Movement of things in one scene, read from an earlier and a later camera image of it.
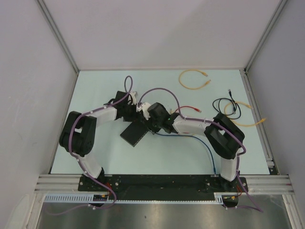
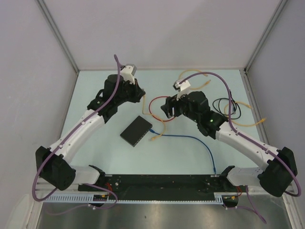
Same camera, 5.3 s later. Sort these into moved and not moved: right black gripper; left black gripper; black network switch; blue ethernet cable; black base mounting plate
Moved: left black gripper; right black gripper
Not moved: blue ethernet cable; black network switch; black base mounting plate
